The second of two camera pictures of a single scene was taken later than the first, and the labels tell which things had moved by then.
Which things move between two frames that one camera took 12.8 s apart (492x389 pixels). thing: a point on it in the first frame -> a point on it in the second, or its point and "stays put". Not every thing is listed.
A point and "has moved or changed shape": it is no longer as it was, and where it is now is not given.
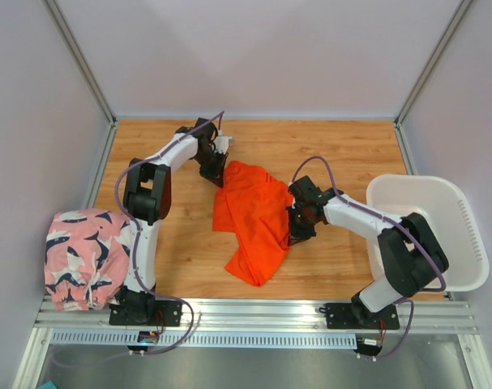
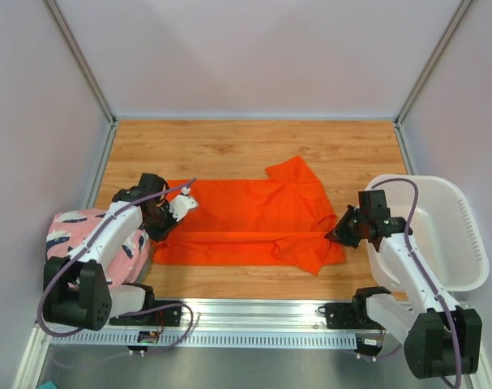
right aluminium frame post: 434,59 stays put
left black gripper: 216,174 -> 160,235
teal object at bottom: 48,385 stays put
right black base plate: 357,316 stays put
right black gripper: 295,226 -> 348,227
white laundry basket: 450,216 stays put
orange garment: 254,203 has moved or changed shape
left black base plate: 146,313 stays put
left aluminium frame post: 86,71 stays put
